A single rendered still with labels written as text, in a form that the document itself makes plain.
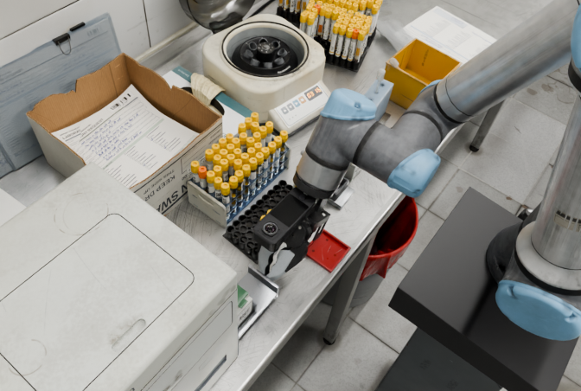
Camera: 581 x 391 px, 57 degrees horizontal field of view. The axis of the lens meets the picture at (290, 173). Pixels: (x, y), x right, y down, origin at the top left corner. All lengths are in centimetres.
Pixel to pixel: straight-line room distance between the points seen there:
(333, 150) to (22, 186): 66
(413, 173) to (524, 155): 191
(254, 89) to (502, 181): 158
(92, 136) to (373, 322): 121
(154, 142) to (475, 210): 65
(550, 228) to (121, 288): 52
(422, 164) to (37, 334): 53
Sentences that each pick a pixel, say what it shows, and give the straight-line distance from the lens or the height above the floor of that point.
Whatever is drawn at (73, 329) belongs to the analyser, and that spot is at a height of 117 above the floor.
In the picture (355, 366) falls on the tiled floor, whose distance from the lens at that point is 190.
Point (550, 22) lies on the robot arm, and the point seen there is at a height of 141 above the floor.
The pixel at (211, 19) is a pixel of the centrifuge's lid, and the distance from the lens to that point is 134.
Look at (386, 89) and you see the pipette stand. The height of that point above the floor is 97.
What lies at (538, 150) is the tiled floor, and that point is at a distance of 272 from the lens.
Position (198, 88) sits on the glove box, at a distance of 118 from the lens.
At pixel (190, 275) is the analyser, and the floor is 117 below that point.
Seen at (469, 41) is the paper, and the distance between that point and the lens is 158.
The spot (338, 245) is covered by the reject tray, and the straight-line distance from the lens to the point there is 105.
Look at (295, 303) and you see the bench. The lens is 98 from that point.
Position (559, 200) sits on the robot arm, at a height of 129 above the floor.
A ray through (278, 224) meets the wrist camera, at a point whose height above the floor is 107.
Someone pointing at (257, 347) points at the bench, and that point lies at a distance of 95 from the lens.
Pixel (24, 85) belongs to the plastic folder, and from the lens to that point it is 116.
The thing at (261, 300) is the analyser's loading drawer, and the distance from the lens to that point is 94.
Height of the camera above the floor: 176
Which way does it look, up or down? 51 degrees down
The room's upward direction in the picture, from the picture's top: 7 degrees clockwise
